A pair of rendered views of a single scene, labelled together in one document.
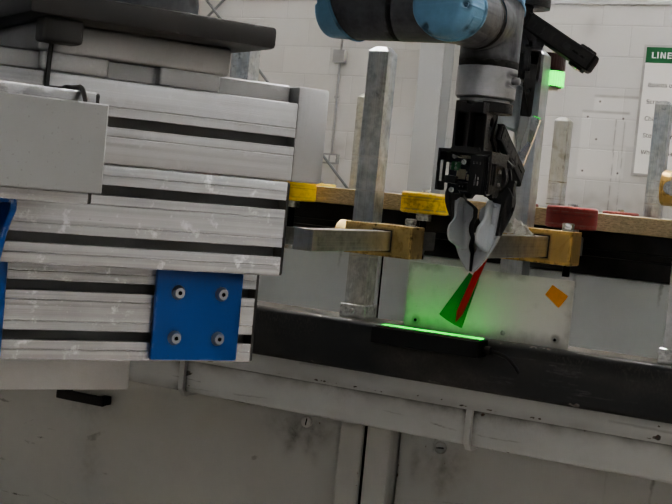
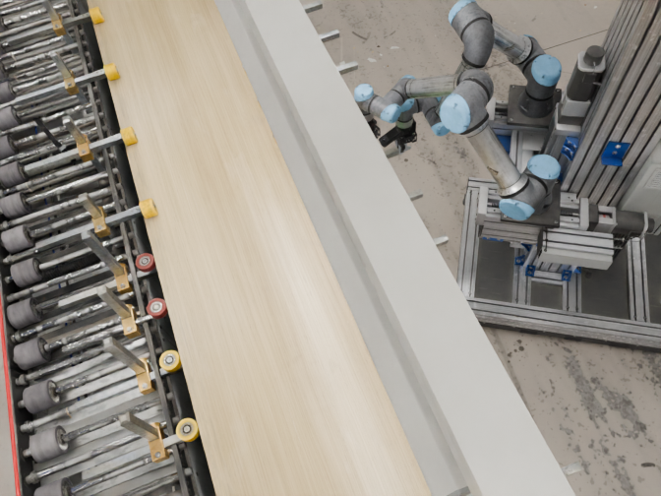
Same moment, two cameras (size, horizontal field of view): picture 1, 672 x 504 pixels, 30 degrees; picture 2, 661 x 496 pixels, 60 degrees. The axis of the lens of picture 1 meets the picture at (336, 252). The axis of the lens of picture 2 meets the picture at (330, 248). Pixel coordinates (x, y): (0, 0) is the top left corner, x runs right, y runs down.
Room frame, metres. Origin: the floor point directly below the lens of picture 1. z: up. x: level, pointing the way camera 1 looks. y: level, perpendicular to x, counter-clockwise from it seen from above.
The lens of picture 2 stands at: (2.95, 0.86, 2.98)
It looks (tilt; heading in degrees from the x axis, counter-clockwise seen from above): 61 degrees down; 231
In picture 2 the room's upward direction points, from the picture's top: 10 degrees counter-clockwise
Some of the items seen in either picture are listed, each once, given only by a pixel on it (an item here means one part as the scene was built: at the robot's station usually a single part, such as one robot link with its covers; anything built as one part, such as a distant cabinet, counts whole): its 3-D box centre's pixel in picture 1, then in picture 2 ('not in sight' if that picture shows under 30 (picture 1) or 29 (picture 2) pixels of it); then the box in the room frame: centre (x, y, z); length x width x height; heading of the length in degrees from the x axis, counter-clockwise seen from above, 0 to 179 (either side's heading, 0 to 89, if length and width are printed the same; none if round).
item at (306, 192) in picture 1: (291, 210); not in sight; (2.19, 0.08, 0.85); 0.08 x 0.08 x 0.11
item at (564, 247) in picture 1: (532, 244); not in sight; (1.86, -0.29, 0.85); 0.14 x 0.06 x 0.05; 63
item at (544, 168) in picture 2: not in sight; (540, 175); (1.59, 0.48, 1.21); 0.13 x 0.12 x 0.14; 4
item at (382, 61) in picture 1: (369, 199); not in sight; (1.98, -0.04, 0.89); 0.04 x 0.04 x 0.48; 63
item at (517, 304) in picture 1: (486, 304); not in sight; (1.86, -0.23, 0.75); 0.26 x 0.01 x 0.10; 63
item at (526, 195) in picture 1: (520, 211); not in sight; (1.87, -0.27, 0.89); 0.04 x 0.04 x 0.48; 63
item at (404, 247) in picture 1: (378, 239); not in sight; (1.97, -0.06, 0.83); 0.14 x 0.06 x 0.05; 63
